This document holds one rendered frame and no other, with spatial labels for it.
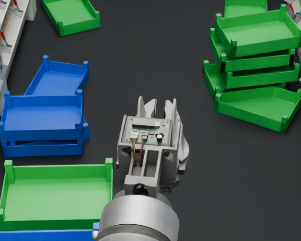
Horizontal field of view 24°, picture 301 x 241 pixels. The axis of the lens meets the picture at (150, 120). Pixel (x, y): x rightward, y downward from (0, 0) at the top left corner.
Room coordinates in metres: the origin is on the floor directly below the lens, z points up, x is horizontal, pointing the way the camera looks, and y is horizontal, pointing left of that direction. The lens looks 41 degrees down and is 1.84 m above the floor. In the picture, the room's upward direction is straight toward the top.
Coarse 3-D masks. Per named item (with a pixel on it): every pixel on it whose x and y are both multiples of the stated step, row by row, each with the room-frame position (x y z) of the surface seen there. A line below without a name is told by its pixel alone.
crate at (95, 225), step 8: (96, 224) 1.08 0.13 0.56; (0, 232) 1.08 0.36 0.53; (8, 232) 1.08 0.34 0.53; (16, 232) 1.08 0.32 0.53; (24, 232) 1.08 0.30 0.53; (32, 232) 1.08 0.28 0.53; (40, 232) 1.08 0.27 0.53; (48, 232) 1.08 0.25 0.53; (56, 232) 1.08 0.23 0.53; (64, 232) 1.08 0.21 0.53; (72, 232) 1.08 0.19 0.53; (80, 232) 1.08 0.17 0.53; (88, 232) 1.08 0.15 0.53; (0, 240) 1.08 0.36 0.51; (8, 240) 1.08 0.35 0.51; (16, 240) 1.08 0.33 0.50; (24, 240) 1.08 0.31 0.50; (32, 240) 1.08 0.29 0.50; (40, 240) 1.08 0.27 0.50; (48, 240) 1.08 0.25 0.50; (56, 240) 1.08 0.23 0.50; (64, 240) 1.08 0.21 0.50; (72, 240) 1.08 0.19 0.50; (80, 240) 1.08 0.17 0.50; (88, 240) 1.08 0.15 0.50
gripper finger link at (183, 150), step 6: (180, 132) 0.68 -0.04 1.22; (180, 138) 0.67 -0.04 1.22; (180, 144) 0.66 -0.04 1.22; (186, 144) 0.66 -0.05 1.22; (180, 150) 0.65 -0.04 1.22; (186, 150) 0.65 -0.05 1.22; (180, 156) 0.64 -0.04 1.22; (186, 156) 0.64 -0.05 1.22; (180, 162) 0.63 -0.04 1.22; (186, 162) 0.63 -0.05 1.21; (180, 168) 0.62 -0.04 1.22; (180, 174) 0.62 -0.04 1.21
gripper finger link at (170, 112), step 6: (168, 102) 0.74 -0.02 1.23; (174, 102) 0.69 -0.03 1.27; (168, 108) 0.73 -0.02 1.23; (174, 108) 0.68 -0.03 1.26; (168, 114) 0.71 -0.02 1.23; (174, 114) 0.68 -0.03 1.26; (174, 120) 0.68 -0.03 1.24; (174, 126) 0.68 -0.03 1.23; (174, 132) 0.68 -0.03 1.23; (174, 138) 0.67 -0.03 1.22; (174, 144) 0.65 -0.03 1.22
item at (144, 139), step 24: (144, 120) 0.63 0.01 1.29; (168, 120) 0.64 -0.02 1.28; (120, 144) 0.59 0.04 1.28; (144, 144) 0.59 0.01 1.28; (168, 144) 0.60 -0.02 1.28; (120, 168) 0.60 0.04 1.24; (144, 168) 0.56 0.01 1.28; (168, 168) 0.59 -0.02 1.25; (120, 192) 0.54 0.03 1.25; (144, 192) 0.57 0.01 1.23
